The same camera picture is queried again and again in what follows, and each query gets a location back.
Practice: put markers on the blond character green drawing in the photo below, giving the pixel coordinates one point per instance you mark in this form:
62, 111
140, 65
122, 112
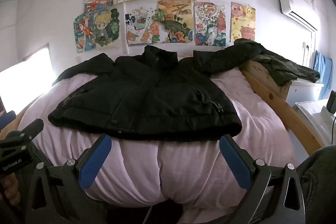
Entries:
106, 27

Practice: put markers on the blue hanging cloth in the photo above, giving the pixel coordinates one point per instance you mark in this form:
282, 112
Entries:
324, 69

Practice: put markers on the person's left hand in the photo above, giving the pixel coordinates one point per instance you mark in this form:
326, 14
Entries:
9, 188

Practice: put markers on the person's dark pants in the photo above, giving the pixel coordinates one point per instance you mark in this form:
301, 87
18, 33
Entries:
319, 176

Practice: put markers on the wooden bed frame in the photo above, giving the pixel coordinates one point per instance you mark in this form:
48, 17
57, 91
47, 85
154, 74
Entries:
275, 100

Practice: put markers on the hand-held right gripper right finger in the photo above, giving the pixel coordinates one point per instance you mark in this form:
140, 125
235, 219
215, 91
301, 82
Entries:
235, 162

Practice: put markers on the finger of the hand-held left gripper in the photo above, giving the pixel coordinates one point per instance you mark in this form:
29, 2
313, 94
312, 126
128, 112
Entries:
7, 119
32, 126

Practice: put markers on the dark green clothes pile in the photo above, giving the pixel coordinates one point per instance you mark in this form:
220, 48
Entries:
286, 67

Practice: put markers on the yellow fields landscape drawing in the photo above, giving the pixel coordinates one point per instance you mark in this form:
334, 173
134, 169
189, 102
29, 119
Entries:
174, 20

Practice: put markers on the turtle and fishbowl drawing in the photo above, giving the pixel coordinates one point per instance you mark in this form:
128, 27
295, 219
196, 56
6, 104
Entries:
141, 24

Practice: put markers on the bright window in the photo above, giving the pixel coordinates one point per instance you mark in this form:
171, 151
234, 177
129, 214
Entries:
29, 69

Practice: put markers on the city buildings drawing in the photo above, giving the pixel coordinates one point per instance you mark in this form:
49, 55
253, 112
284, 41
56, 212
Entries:
210, 23

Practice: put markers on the white wall socket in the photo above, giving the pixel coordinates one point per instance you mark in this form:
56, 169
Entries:
305, 46

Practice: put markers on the black padded jacket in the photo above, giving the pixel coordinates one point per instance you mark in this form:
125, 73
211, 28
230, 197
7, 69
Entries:
147, 98

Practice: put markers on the yellow pink animals drawing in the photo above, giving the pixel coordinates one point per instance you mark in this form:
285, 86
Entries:
242, 22

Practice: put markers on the black device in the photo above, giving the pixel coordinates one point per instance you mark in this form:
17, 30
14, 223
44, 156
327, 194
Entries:
332, 102

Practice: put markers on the blue underwater character drawing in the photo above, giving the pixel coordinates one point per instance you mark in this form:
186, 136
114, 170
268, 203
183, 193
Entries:
84, 33

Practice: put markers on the white cabinet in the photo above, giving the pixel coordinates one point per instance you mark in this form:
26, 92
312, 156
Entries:
304, 92

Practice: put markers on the white storage box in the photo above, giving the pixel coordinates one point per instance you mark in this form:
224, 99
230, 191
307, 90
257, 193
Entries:
313, 119

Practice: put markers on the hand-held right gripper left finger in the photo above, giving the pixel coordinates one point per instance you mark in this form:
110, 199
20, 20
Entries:
95, 161

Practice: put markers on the white air conditioner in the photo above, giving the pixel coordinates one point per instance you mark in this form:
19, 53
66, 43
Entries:
296, 7

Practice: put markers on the pink bed duvet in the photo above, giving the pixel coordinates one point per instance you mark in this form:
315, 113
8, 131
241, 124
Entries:
183, 174

